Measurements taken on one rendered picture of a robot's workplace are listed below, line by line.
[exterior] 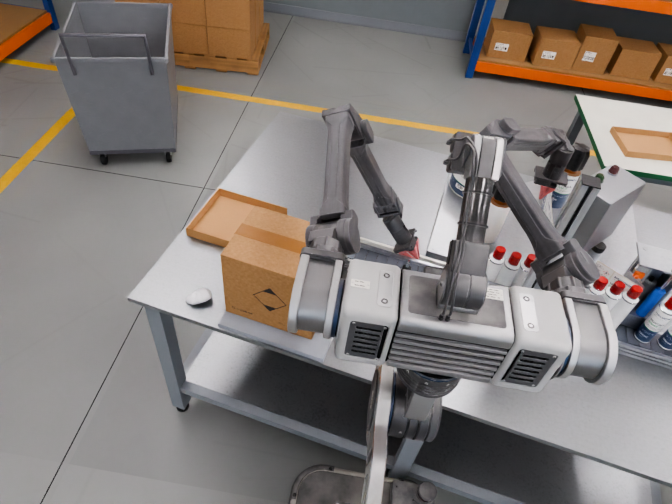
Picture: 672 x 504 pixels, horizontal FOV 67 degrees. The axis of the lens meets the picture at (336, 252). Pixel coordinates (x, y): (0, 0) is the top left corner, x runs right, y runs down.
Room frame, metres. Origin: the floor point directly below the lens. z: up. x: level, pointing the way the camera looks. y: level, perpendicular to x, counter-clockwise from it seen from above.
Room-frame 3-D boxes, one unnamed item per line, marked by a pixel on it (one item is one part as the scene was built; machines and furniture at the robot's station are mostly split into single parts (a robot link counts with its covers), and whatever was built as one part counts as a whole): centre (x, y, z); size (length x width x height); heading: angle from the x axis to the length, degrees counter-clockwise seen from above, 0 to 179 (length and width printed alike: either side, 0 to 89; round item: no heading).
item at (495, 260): (1.21, -0.53, 0.98); 0.05 x 0.05 x 0.20
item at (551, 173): (1.37, -0.65, 1.30); 0.10 x 0.07 x 0.07; 80
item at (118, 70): (3.01, 1.51, 0.48); 0.89 x 0.63 x 0.96; 17
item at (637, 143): (2.48, -1.59, 0.82); 0.34 x 0.24 x 0.04; 93
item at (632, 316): (1.19, -1.02, 1.01); 0.14 x 0.13 x 0.26; 77
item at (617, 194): (1.09, -0.67, 1.38); 0.17 x 0.10 x 0.19; 132
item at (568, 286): (0.69, -0.48, 1.45); 0.09 x 0.08 x 0.12; 88
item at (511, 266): (1.19, -0.58, 0.98); 0.05 x 0.05 x 0.20
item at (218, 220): (1.42, 0.39, 0.85); 0.30 x 0.26 x 0.04; 77
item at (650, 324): (1.09, -1.06, 0.98); 0.05 x 0.05 x 0.20
